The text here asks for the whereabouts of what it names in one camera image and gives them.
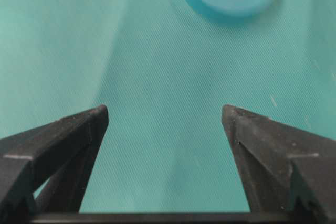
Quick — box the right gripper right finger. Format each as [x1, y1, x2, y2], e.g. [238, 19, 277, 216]
[222, 104, 335, 223]

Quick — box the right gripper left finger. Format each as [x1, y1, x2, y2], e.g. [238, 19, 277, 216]
[1, 105, 109, 223]

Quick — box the green table cloth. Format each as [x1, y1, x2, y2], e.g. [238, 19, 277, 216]
[1, 0, 335, 212]

